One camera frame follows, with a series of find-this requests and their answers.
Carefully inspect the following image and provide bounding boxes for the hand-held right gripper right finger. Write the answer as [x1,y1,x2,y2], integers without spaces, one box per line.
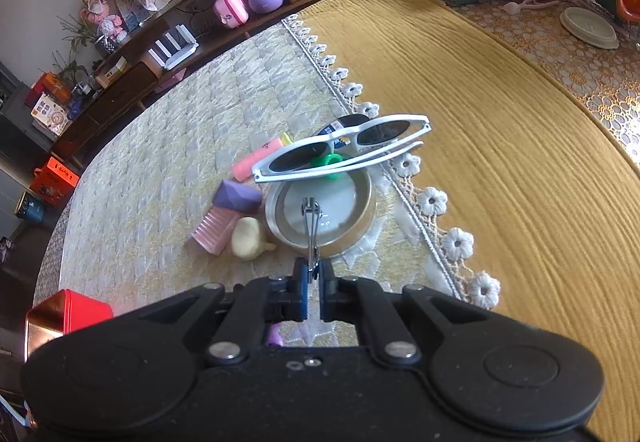
[320,261,501,368]

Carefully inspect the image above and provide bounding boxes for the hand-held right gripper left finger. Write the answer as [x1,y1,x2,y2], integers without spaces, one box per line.
[120,259,308,365]

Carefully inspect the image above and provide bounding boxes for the silver nail clipper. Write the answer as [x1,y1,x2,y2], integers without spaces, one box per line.
[300,197,322,283]

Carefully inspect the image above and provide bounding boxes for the cream rounded object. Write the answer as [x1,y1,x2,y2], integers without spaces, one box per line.
[231,217,277,262]

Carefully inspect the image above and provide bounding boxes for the pink ridged block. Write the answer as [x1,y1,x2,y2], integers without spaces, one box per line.
[190,207,240,255]

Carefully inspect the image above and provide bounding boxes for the green plastic ring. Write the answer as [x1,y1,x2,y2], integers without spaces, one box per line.
[312,153,346,182]

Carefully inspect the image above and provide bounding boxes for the white sunglasses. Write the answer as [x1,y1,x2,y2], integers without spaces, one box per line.
[251,114,432,184]

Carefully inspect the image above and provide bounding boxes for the red box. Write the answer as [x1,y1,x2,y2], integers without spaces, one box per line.
[25,289,115,363]

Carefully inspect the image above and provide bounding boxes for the round gold-rimmed tin lid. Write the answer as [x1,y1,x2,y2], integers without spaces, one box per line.
[264,167,376,259]

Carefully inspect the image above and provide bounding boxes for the purple faceted block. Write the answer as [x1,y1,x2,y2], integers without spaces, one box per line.
[214,179,263,215]

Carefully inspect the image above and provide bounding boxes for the pink tube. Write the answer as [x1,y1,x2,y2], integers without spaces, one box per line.
[231,133,293,183]

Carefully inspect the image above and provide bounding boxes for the quilted pale mat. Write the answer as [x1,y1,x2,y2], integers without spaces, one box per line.
[35,19,473,348]

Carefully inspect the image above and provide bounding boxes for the yellow blanket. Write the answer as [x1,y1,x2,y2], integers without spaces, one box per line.
[295,0,640,442]

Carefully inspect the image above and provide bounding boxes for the orange gift box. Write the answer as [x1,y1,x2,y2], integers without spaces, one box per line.
[30,157,80,208]

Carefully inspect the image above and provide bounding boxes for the white router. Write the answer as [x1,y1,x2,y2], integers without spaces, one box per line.
[148,24,198,71]

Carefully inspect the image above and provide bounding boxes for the teal tin bucket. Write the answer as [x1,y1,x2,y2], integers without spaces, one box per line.
[14,192,46,225]

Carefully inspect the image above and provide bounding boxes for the pink toy case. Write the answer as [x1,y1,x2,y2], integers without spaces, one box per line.
[212,0,250,28]

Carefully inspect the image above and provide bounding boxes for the small cardboard box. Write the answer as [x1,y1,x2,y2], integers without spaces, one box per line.
[95,57,128,88]

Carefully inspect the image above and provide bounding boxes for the printed book box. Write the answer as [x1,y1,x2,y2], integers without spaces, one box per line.
[30,89,71,133]

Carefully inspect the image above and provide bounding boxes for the orange paper bag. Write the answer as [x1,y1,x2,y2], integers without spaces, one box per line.
[32,72,71,103]

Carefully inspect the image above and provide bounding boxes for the dark mini fridge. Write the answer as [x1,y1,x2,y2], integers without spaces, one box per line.
[0,62,56,168]

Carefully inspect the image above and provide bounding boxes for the small potted plant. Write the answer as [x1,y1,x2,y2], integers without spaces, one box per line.
[52,17,101,88]

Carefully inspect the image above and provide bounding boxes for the pink doll bouquet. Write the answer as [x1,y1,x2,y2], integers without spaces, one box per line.
[82,0,128,43]

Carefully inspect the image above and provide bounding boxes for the white plastic spoon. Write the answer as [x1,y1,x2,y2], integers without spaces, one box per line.
[502,0,566,15]

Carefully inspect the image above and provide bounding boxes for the round cream lid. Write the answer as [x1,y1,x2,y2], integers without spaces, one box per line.
[560,7,621,50]

